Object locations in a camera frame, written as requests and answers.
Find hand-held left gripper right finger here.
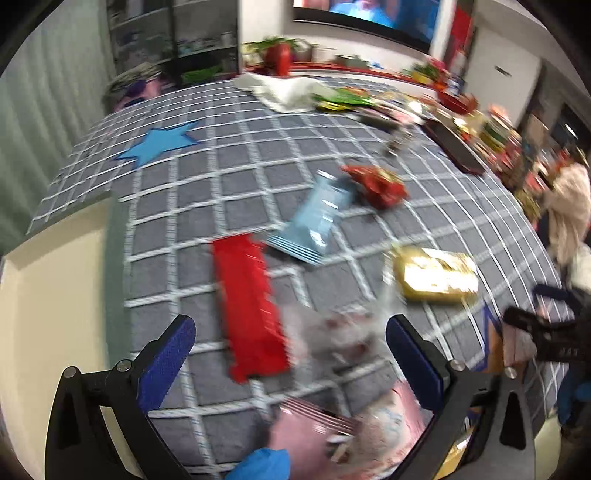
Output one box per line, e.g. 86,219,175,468
387,315,536,480

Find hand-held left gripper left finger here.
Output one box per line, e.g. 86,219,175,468
45,315,197,480

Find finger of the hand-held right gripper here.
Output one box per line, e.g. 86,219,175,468
533,284,578,308
503,307,573,335

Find pale pink snack packet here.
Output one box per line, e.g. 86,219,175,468
501,323,537,366

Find white and pink snack packet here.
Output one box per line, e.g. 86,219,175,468
353,382,435,480

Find clear plastic snack packet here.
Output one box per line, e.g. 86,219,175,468
281,277,407,384

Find gold foil snack packet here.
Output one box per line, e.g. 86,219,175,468
392,246,480,305

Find long red snack packet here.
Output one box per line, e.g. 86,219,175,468
211,233,291,384

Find cream cardboard box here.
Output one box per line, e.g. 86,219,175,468
0,196,139,480

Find plain pink snack packet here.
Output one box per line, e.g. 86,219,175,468
268,397,358,480

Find light blue snack packet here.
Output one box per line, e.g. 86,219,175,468
265,170,358,265

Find person's blue trouser leg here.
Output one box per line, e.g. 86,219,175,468
224,447,291,480
556,362,591,430

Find pile of colourful snack packets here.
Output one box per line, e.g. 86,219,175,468
478,105,557,197

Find dark red long box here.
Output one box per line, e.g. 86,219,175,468
422,117,485,176

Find grey checked blanket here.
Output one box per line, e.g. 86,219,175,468
28,76,568,480

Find red tray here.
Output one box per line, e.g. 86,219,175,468
436,88,477,114

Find small silver packet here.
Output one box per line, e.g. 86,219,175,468
385,127,415,158

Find dark long snack bar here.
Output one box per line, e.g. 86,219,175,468
358,111,403,131

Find green snack packets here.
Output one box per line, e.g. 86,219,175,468
315,88,370,112

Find grey curtain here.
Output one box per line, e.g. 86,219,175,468
0,23,116,252

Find patterned hat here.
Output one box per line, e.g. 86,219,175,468
104,62,164,100

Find crumpled white cloth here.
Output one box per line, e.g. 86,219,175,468
233,73,333,114

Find red vase with plant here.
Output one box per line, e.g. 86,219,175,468
249,37,305,77

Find glass door cabinet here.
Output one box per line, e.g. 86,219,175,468
108,0,241,85

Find wall television screen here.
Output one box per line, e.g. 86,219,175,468
293,0,444,47

